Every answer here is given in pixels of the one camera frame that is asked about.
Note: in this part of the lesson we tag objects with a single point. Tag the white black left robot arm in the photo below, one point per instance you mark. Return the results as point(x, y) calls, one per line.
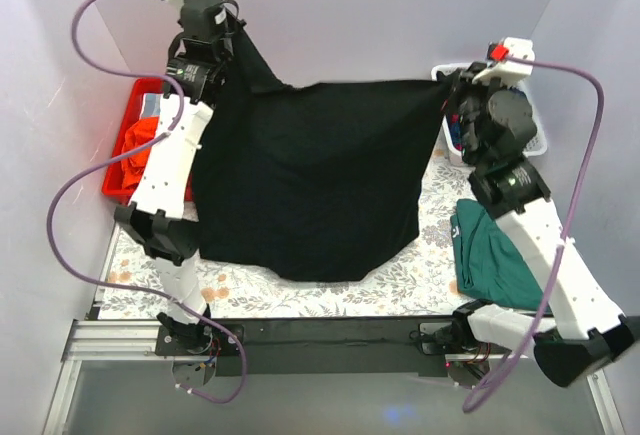
point(154, 217)

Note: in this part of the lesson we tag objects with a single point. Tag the orange t shirt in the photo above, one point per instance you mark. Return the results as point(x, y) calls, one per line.
point(138, 134)

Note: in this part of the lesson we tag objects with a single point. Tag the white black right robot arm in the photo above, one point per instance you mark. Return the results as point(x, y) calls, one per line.
point(578, 329)

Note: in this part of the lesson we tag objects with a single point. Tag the aluminium frame rail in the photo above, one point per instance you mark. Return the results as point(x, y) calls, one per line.
point(129, 377)

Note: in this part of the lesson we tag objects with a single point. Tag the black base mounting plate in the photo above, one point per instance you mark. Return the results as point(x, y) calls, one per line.
point(352, 345)

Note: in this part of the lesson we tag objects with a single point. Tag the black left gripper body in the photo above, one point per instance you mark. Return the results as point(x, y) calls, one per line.
point(232, 22)

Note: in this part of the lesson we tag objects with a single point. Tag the navy blue t shirt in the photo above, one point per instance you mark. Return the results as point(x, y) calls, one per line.
point(455, 134)

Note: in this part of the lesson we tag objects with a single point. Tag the pastel patterned folded cloth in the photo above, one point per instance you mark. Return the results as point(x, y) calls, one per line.
point(150, 105)

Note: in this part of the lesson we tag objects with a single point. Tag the floral table mat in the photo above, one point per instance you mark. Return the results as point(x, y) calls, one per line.
point(419, 280)

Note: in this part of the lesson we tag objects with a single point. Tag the folded dark green t shirt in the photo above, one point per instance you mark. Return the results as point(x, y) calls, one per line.
point(488, 266)

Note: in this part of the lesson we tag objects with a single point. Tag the white plastic basket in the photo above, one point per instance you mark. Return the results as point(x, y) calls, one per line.
point(537, 146)

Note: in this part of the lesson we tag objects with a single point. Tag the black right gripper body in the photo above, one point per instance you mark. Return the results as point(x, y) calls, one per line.
point(460, 81)

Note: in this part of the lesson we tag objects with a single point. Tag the black t shirt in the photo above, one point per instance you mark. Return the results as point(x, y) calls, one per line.
point(319, 183)

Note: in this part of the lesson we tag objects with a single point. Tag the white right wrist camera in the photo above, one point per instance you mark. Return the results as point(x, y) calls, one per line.
point(507, 57)

